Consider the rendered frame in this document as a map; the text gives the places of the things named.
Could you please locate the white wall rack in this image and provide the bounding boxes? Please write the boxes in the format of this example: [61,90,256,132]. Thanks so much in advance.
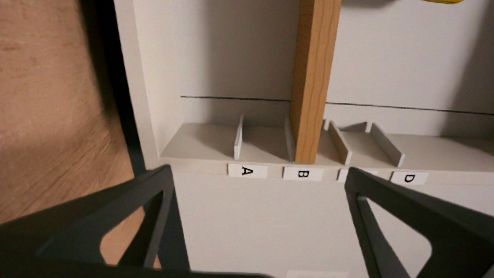
[114,0,494,185]

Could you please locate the wooden shelf board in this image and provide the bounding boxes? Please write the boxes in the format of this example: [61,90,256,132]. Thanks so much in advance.
[289,0,342,164]

